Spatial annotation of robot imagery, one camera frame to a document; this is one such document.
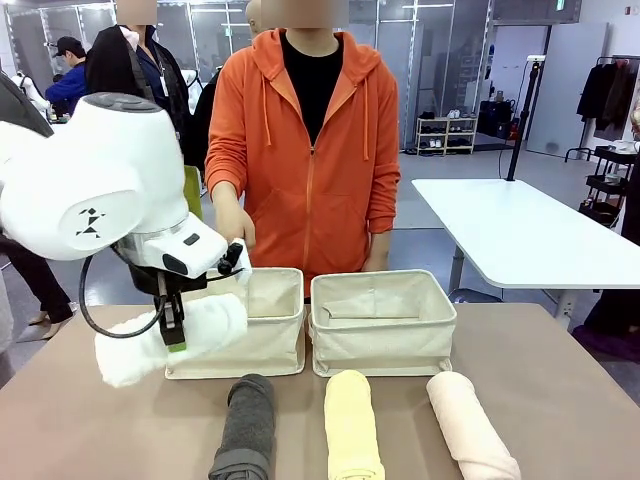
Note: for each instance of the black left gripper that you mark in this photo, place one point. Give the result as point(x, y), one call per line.
point(150, 280)

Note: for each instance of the white towel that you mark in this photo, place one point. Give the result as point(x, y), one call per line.
point(130, 350)

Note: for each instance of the dark grey towel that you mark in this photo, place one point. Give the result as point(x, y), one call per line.
point(247, 425)

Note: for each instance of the pink towel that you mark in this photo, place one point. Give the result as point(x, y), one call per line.
point(470, 430)

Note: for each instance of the person's left forearm orange sleeve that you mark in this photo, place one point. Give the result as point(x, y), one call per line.
point(384, 200)

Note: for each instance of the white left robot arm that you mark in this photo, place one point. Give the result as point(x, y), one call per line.
point(85, 185)

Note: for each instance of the person's right forearm orange sleeve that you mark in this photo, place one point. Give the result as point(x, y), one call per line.
point(220, 155)

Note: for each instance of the person's right hand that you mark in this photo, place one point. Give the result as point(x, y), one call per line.
point(235, 220)

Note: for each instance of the person's left hand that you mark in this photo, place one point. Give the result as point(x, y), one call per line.
point(378, 252)

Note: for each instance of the beige fabric basket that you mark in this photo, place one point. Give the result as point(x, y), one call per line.
point(275, 340)
point(385, 345)

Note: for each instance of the yellow-green bag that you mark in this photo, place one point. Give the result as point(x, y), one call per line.
point(193, 195)

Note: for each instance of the person in grey jacket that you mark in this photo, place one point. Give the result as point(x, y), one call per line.
point(30, 280)

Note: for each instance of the yellow rolled towel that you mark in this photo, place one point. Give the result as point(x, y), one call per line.
point(350, 425)

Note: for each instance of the person in orange hoodie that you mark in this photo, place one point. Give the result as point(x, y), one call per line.
point(310, 175)

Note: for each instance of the bald person in black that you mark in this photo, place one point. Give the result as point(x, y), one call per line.
point(205, 120)

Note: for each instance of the person in black coat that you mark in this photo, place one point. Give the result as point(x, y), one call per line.
point(150, 80)

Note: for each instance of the person in blue with cap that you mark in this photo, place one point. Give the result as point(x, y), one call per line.
point(70, 75)

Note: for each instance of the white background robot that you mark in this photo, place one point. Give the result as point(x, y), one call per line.
point(31, 92)

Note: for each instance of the pair of black shoes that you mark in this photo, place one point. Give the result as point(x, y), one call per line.
point(426, 115)

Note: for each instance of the wooden shoe rack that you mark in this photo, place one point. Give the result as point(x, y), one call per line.
point(446, 135)

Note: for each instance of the pair of white shoes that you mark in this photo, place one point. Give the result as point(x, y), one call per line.
point(454, 114)

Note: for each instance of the white folding table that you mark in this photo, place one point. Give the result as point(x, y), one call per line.
point(525, 230)

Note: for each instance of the black suitcases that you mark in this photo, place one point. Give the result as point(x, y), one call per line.
point(496, 117)

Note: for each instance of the black utility cart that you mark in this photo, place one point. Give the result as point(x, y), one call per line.
point(607, 185)

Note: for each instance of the dark-clothed standing person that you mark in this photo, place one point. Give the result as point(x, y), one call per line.
point(631, 200)

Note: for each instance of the clothes rack with dark coats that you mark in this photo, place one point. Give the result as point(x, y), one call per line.
point(607, 95)

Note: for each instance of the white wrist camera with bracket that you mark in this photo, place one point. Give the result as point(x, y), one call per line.
point(242, 262)

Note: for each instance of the black camera stand pole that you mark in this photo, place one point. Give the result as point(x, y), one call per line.
point(522, 120)

